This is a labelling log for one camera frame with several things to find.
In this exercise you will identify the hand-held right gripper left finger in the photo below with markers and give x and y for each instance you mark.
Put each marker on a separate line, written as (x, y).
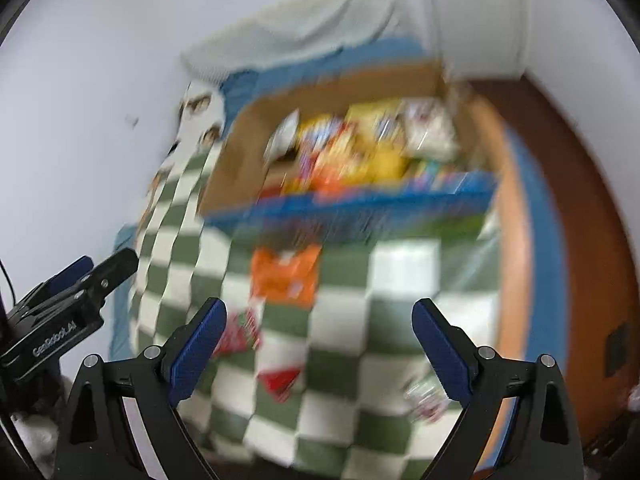
(195, 347)

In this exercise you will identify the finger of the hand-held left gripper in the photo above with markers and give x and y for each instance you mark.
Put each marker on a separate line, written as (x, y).
(117, 266)
(67, 274)

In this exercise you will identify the large yellow red noodle bag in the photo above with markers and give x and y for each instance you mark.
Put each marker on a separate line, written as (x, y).
(335, 152)

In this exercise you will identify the small white snack packet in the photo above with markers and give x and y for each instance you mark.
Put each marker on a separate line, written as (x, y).
(426, 400)

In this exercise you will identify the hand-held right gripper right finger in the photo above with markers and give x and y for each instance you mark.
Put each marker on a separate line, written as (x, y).
(442, 350)

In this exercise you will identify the grey white textured pillow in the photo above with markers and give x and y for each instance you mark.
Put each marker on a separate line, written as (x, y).
(310, 30)

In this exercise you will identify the red green snack packet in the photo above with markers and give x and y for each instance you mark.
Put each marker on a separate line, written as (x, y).
(241, 335)

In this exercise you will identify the orange packet with dark window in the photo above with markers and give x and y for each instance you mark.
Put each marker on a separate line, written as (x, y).
(285, 275)

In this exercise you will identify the white door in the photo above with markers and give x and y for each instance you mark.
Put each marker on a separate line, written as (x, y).
(480, 10)

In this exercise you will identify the dark red snack packet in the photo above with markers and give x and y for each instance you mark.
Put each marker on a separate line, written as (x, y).
(280, 382)

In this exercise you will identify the bear print pillow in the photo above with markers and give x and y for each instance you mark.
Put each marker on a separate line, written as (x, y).
(192, 130)

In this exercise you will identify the grey white snack packet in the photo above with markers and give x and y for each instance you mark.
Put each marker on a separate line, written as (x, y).
(282, 135)

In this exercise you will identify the small yellow snack packet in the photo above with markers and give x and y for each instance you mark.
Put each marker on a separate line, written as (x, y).
(371, 116)

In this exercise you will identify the printed cardboard box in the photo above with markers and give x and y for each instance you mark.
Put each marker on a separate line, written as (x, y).
(240, 175)

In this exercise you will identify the green white checkered blanket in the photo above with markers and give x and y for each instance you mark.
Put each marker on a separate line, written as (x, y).
(350, 320)

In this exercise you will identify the white chocolate wafer packet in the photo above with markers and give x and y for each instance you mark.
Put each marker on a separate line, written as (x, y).
(430, 126)

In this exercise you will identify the grey fuzzy trousers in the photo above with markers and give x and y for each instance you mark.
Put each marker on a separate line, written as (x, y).
(31, 430)

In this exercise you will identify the blue ruffled pillow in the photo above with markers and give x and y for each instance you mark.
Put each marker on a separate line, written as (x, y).
(245, 90)

